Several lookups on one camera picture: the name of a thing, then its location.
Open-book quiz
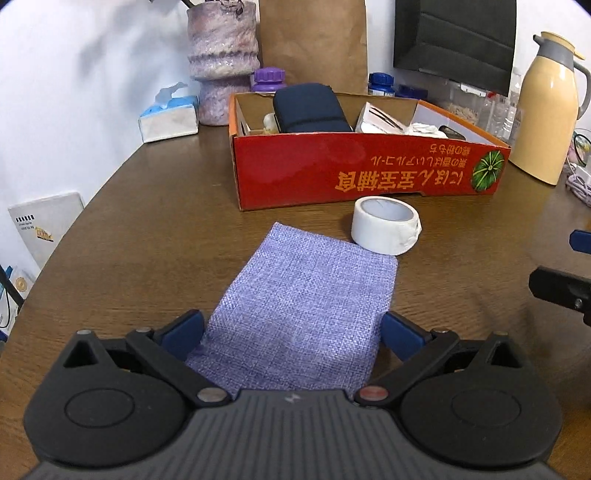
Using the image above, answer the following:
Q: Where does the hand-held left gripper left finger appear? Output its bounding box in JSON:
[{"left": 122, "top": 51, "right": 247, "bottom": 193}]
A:
[{"left": 62, "top": 309, "right": 232, "bottom": 409}]

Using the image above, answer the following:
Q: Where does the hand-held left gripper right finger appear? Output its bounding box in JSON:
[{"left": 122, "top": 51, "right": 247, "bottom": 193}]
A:
[{"left": 353, "top": 311, "right": 525, "bottom": 409}]

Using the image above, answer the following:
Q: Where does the white tape roll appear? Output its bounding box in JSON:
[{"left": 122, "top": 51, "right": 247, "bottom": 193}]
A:
[{"left": 351, "top": 196, "right": 422, "bottom": 256}]

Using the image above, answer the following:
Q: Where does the purple fabric pouch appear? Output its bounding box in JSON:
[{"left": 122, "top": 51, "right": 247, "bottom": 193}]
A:
[{"left": 185, "top": 222, "right": 399, "bottom": 401}]

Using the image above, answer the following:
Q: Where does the red cardboard box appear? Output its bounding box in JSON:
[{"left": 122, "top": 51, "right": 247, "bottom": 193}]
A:
[{"left": 229, "top": 91, "right": 512, "bottom": 212}]

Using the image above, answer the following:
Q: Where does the white tissue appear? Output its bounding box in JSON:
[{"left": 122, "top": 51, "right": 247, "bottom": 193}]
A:
[{"left": 404, "top": 121, "right": 448, "bottom": 138}]

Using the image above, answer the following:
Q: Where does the white packet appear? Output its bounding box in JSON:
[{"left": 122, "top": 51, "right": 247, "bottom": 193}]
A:
[{"left": 355, "top": 102, "right": 419, "bottom": 136}]

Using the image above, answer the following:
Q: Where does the navy blue case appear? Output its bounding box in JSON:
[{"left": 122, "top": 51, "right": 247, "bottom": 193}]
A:
[{"left": 272, "top": 83, "right": 352, "bottom": 134}]

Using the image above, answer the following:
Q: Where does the yellow thermos jug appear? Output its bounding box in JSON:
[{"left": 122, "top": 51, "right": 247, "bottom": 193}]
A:
[{"left": 508, "top": 31, "right": 591, "bottom": 186}]

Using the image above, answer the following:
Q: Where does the clear plastic bottle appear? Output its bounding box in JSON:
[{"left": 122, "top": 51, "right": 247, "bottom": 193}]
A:
[{"left": 496, "top": 71, "right": 522, "bottom": 139}]

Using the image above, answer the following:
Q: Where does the clear container of oats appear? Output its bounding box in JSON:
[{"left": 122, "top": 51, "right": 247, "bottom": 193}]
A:
[{"left": 443, "top": 82, "right": 490, "bottom": 126}]

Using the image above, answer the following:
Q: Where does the blue tissue pack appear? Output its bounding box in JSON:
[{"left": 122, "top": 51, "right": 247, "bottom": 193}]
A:
[{"left": 139, "top": 82, "right": 200, "bottom": 144}]

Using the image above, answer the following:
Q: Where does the black paper bag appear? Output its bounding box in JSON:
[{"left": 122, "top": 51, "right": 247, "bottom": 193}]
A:
[{"left": 392, "top": 0, "right": 518, "bottom": 95}]

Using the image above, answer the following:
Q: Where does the white bottle blue cap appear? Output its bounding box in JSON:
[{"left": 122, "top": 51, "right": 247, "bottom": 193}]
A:
[{"left": 367, "top": 72, "right": 396, "bottom": 97}]

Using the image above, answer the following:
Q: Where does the purple cap bottle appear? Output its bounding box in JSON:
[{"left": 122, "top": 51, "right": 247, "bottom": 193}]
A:
[{"left": 250, "top": 67, "right": 289, "bottom": 94}]

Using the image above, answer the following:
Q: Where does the mottled purple vase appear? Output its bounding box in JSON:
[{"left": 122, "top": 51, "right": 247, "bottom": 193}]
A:
[{"left": 186, "top": 0, "right": 263, "bottom": 126}]

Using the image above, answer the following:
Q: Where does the brown paper bag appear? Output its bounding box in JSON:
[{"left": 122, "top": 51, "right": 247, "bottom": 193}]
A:
[{"left": 257, "top": 0, "right": 370, "bottom": 95}]

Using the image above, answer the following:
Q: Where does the purple cable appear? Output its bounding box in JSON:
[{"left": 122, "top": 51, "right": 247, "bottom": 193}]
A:
[{"left": 566, "top": 166, "right": 591, "bottom": 204}]

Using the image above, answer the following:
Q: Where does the white wall panel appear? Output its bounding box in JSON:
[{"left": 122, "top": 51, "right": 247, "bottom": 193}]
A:
[{"left": 7, "top": 191, "right": 84, "bottom": 273}]

